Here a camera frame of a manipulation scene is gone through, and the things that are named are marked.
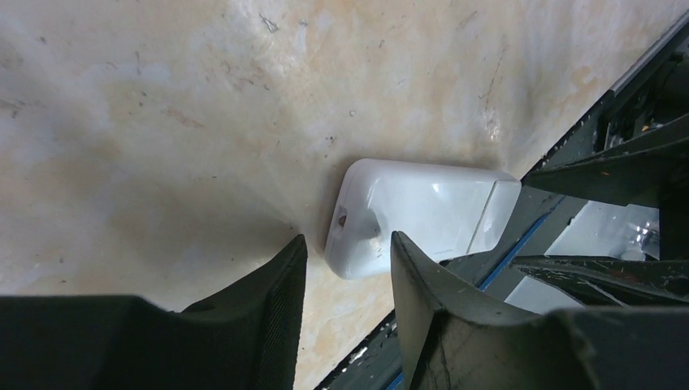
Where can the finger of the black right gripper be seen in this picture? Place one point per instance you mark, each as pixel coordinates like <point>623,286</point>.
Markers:
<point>605,281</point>
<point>649,170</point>

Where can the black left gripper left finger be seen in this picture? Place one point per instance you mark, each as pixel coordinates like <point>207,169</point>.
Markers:
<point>244,336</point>

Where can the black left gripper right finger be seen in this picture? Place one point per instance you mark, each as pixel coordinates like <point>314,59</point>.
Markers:
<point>454,336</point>

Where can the white remote control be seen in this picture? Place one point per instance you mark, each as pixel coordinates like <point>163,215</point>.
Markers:
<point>437,207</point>

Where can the white battery cover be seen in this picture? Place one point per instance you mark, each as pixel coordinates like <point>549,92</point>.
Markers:
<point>495,216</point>

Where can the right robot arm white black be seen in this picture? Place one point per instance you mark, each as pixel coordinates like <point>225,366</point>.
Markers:
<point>655,96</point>

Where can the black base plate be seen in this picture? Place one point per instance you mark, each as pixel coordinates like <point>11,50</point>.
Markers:
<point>538,218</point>

